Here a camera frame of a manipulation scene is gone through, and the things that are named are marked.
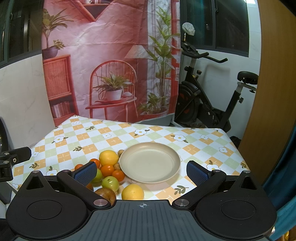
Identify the small orange tangerine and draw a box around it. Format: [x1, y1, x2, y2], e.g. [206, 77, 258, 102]
[86, 183, 94, 191]

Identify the dark red apple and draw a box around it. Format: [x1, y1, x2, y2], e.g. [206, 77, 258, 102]
[95, 187, 116, 206]

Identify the small green apple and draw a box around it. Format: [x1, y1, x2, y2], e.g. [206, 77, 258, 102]
[102, 176, 119, 192]

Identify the yellow lemon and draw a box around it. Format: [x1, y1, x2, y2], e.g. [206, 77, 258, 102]
[121, 184, 144, 200]

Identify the orange tangerine far left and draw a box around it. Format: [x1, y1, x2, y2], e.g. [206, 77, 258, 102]
[74, 164, 83, 170]

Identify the large green apple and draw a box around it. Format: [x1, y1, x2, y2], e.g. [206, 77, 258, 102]
[91, 169, 103, 187]

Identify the orange tangerine upper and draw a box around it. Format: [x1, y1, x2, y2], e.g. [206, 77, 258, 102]
[90, 158, 100, 169]

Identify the orange tangerine middle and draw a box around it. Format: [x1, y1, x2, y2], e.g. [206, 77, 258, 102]
[100, 164, 115, 177]

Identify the large yellow orange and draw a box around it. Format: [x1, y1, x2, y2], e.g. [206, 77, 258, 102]
[99, 150, 119, 166]

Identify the checkered floral tablecloth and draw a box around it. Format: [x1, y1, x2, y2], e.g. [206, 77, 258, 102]
[9, 115, 248, 201]

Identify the brown walnut lower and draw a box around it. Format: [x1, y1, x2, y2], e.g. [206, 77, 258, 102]
[113, 163, 121, 170]

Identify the brown walnut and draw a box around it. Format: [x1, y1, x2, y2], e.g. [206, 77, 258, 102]
[118, 150, 124, 157]
[113, 163, 121, 170]

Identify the orange tangerine near plate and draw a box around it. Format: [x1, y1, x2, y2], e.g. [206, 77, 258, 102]
[112, 170, 125, 182]

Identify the brown walnut upper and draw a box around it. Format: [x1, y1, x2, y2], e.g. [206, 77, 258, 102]
[118, 150, 124, 157]

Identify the beige round plate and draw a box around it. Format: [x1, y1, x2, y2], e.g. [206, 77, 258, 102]
[119, 142, 181, 184]

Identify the black exercise bike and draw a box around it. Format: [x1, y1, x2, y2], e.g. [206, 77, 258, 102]
[174, 22, 258, 132]

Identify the teal curtain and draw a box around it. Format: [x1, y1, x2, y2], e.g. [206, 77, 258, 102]
[263, 129, 295, 240]

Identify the wooden door panel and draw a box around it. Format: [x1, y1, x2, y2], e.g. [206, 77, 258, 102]
[239, 1, 295, 184]

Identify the pink printed backdrop cloth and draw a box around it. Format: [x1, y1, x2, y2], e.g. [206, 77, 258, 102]
[42, 1, 181, 126]

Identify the left window frame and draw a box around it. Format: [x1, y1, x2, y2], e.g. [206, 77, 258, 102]
[0, 0, 44, 68]

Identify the dark window frame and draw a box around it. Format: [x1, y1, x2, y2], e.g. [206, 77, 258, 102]
[180, 0, 249, 57]

